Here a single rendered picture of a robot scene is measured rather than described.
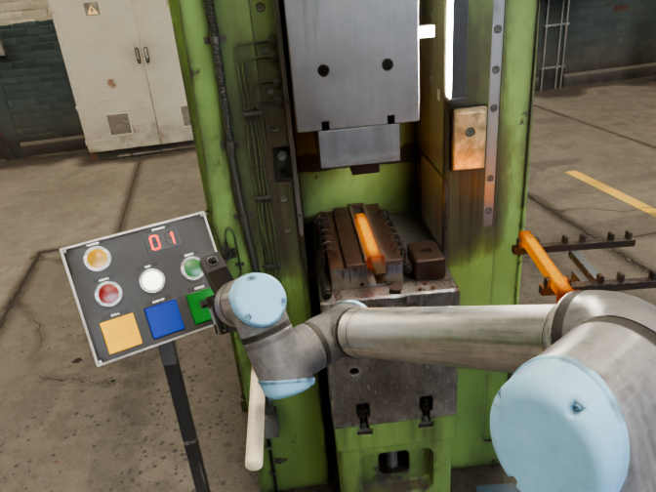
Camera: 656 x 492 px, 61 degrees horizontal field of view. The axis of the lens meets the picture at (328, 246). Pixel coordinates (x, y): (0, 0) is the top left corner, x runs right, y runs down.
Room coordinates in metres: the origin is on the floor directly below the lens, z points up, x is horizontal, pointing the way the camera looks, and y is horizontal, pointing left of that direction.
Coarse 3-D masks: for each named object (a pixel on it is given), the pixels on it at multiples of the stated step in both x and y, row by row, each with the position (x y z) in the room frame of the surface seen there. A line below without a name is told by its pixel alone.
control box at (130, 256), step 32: (160, 224) 1.25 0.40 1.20; (192, 224) 1.27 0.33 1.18; (64, 256) 1.14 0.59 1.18; (128, 256) 1.18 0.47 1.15; (160, 256) 1.20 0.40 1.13; (192, 256) 1.23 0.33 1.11; (96, 288) 1.12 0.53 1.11; (128, 288) 1.14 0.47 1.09; (160, 288) 1.16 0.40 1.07; (192, 288) 1.18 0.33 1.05; (96, 320) 1.08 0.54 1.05; (192, 320) 1.14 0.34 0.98; (96, 352) 1.04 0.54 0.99; (128, 352) 1.06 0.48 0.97
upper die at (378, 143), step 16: (352, 128) 1.34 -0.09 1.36; (368, 128) 1.35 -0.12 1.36; (384, 128) 1.35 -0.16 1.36; (320, 144) 1.34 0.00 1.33; (336, 144) 1.34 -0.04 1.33; (352, 144) 1.34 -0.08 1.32; (368, 144) 1.35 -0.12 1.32; (384, 144) 1.35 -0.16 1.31; (320, 160) 1.34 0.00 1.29; (336, 160) 1.34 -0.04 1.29; (352, 160) 1.34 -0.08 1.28; (368, 160) 1.35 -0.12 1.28; (384, 160) 1.35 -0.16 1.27
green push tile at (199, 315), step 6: (210, 288) 1.19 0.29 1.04; (192, 294) 1.17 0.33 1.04; (198, 294) 1.17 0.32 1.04; (204, 294) 1.18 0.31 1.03; (210, 294) 1.18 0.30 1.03; (186, 300) 1.17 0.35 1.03; (192, 300) 1.16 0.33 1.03; (198, 300) 1.17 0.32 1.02; (192, 306) 1.15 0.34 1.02; (198, 306) 1.16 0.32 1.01; (192, 312) 1.15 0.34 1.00; (198, 312) 1.15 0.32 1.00; (204, 312) 1.15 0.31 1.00; (198, 318) 1.14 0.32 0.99; (204, 318) 1.15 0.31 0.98; (210, 318) 1.15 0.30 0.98
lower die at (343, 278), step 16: (336, 208) 1.76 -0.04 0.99; (368, 208) 1.73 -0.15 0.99; (336, 224) 1.63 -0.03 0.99; (352, 224) 1.62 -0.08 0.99; (336, 240) 1.53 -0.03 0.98; (352, 240) 1.49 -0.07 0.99; (384, 240) 1.47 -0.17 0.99; (336, 256) 1.42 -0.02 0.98; (352, 256) 1.39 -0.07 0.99; (384, 256) 1.37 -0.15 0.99; (400, 256) 1.36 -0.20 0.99; (336, 272) 1.34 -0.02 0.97; (352, 272) 1.34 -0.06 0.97; (368, 272) 1.34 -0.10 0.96; (400, 272) 1.35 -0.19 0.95; (336, 288) 1.34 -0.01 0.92; (352, 288) 1.34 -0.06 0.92
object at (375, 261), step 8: (360, 216) 1.63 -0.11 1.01; (360, 224) 1.57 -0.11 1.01; (360, 232) 1.53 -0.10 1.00; (368, 232) 1.50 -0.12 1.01; (368, 240) 1.45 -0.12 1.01; (368, 248) 1.40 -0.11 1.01; (376, 248) 1.39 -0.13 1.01; (368, 256) 1.34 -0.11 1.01; (376, 256) 1.34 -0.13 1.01; (368, 264) 1.33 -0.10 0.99; (376, 264) 1.29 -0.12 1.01; (384, 264) 1.33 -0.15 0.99; (376, 272) 1.25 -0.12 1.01; (384, 272) 1.24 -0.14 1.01; (376, 280) 1.25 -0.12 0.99; (384, 280) 1.25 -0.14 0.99
